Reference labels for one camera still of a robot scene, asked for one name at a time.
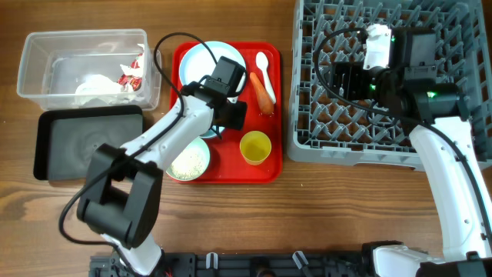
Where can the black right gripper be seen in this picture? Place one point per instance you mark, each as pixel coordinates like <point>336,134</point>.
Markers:
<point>352,71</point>

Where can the clear plastic waste bin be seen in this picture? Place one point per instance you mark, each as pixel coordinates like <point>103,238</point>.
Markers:
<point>54,64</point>

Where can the yellow plastic cup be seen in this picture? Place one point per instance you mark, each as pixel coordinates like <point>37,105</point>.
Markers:
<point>255,147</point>

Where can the pale green rice bowl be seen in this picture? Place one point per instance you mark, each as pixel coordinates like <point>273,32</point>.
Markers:
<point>191,163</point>

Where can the red serving tray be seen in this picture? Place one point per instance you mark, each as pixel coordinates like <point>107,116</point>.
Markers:
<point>227,164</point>

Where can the light blue bowl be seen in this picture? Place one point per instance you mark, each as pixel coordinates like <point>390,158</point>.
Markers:
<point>212,132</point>

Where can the orange carrot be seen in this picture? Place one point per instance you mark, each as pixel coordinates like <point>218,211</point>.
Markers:
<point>265,104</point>

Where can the grey dishwasher rack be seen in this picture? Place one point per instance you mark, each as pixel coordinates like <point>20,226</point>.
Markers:
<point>335,118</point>

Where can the red candy wrapper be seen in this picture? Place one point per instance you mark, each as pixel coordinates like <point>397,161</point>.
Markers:
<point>132,76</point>

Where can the white plastic spoon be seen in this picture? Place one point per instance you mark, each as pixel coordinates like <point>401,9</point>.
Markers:
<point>262,63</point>

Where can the large light blue plate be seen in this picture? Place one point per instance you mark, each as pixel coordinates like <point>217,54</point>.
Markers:
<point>198,62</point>

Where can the black plastic tray bin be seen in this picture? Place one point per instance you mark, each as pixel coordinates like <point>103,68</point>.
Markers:
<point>66,139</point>

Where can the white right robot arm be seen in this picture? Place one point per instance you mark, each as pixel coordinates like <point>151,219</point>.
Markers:
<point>399,73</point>

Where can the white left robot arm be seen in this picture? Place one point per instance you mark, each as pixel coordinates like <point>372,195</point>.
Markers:
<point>121,196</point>

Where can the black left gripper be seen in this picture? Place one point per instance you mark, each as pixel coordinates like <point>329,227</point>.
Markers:
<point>240,123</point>

